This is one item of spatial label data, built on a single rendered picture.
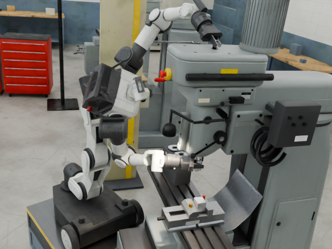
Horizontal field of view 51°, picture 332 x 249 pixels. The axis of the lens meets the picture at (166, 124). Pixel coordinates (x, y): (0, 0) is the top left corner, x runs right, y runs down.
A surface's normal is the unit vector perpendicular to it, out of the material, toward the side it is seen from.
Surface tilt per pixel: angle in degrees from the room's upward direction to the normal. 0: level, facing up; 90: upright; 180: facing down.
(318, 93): 90
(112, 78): 59
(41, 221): 0
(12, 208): 0
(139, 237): 0
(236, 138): 90
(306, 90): 90
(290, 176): 89
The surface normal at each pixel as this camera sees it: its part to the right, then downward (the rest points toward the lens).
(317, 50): -0.95, 0.04
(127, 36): 0.29, 0.41
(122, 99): 0.59, -0.16
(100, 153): 0.64, 0.22
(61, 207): 0.09, -0.91
